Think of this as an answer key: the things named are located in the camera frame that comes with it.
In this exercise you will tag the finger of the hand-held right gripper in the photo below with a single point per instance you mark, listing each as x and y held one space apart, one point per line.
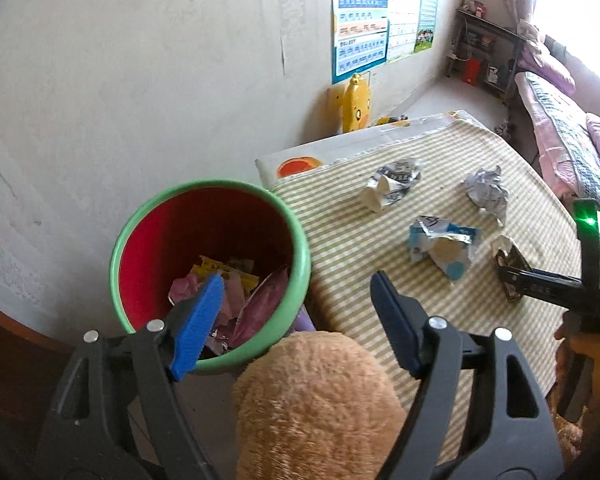
545 285

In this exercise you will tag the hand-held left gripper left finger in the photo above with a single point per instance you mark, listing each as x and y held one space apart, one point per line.
200 325

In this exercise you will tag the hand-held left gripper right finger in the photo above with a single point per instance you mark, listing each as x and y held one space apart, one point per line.
395 320

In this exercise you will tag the mauve wrapper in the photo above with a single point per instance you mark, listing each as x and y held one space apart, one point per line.
182 290

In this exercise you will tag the gold brown wrapper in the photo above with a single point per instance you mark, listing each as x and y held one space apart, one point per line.
510 255

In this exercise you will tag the yellow tube box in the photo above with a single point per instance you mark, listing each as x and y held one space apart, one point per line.
230 272

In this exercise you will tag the large pink plastic wrapper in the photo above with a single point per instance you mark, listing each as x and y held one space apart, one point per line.
265 310

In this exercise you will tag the green rimmed red bucket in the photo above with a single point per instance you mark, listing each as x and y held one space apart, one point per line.
180 230

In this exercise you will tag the crumpled blue white wrapper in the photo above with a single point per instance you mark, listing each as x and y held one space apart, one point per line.
442 247

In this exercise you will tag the purple plastic object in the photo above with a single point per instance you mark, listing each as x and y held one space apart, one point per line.
305 320

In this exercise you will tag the crumpled grey foil wrapper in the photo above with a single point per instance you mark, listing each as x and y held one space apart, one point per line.
487 192

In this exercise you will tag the brown plush toy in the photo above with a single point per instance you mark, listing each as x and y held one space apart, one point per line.
310 410

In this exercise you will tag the crumpled silver white wrapper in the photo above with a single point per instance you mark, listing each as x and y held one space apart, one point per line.
392 182

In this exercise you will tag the bed with checked sheet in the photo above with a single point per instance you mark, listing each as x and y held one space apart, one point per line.
560 125

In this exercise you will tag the white cardboard box orange print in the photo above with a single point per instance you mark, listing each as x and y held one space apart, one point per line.
330 147

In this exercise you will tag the small yellow toy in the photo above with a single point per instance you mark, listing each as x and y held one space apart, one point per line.
392 121

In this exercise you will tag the yellow duck toy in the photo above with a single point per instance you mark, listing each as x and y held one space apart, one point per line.
357 107

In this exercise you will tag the white bag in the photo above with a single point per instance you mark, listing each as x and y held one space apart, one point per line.
493 75

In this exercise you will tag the pink pillow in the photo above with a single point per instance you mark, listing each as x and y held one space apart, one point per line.
550 60

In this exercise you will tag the red bag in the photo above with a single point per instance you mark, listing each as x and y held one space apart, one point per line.
472 71

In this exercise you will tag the dark metal shelf rack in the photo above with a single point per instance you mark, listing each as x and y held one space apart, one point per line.
485 50

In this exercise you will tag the bright window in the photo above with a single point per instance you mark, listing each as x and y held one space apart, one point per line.
580 10

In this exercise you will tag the blue bordered wall chart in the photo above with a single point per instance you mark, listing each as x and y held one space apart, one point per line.
360 35

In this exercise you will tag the teal bordered wall chart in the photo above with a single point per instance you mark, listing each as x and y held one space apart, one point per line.
412 15

